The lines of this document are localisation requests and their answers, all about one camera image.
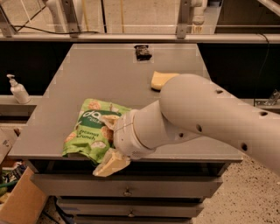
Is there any drawer knob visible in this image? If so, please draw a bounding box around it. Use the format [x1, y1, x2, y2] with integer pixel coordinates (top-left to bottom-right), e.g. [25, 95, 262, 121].
[128, 211, 135, 218]
[123, 188, 132, 197]

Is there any green rice chip bag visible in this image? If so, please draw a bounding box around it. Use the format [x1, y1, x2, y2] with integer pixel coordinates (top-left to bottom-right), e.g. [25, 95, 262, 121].
[62, 99, 130, 165]

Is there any grey drawer cabinet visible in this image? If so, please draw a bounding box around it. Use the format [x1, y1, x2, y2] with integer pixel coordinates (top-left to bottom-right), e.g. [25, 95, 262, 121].
[9, 44, 242, 224]

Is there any cardboard box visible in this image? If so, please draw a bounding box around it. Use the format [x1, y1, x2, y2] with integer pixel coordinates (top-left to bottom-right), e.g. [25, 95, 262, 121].
[0, 168, 48, 224]

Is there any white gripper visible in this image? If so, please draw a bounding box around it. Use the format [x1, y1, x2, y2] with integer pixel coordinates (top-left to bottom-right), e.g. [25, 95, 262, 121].
[93, 109, 155, 177]

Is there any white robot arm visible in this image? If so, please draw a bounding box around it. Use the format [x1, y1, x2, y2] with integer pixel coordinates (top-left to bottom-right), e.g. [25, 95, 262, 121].
[93, 74, 280, 177]

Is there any yellow sponge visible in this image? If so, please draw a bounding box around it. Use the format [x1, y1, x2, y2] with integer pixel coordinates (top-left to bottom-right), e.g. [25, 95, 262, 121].
[150, 71, 178, 90]

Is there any white pump dispenser bottle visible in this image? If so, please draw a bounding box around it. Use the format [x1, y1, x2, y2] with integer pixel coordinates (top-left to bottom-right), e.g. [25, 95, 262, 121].
[7, 74, 31, 104]

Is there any metal railing frame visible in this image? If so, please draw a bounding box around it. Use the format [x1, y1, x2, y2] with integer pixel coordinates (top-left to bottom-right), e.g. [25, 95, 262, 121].
[0, 0, 280, 44]

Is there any top drawer knob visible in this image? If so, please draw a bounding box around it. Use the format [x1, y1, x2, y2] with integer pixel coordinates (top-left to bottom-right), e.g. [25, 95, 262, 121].
[123, 188, 132, 197]

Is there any black cable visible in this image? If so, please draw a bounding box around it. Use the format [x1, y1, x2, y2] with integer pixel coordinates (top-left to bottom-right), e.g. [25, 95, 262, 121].
[12, 24, 100, 35]

